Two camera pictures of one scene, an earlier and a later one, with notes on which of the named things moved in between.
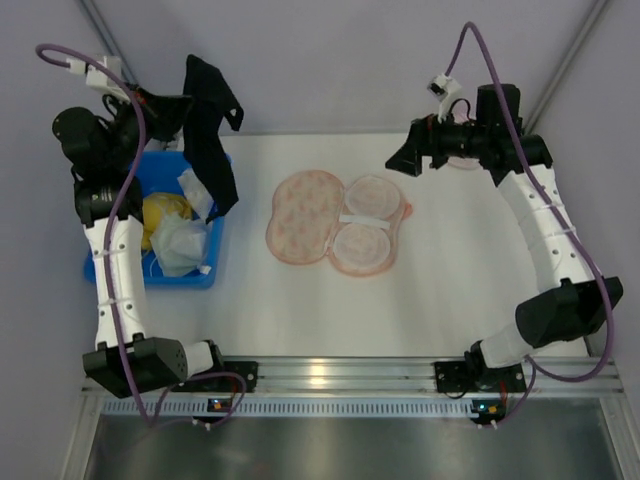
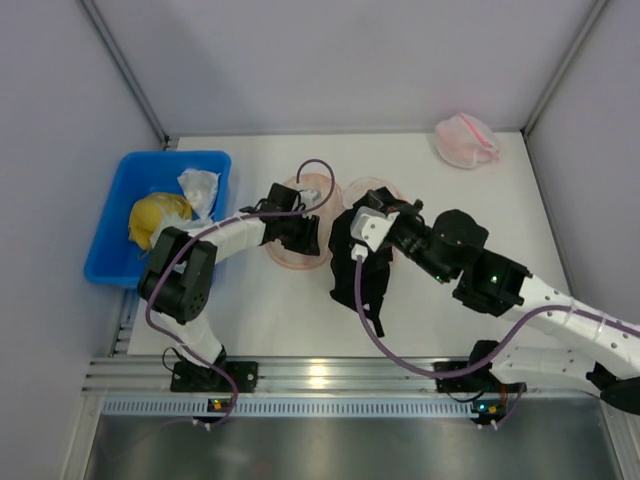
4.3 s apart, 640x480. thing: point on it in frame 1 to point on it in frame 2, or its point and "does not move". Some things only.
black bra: (210, 98) to (375, 271)
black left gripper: (170, 114) to (304, 234)
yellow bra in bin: (155, 206) does not move
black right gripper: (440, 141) to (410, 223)
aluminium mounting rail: (399, 376) does not move
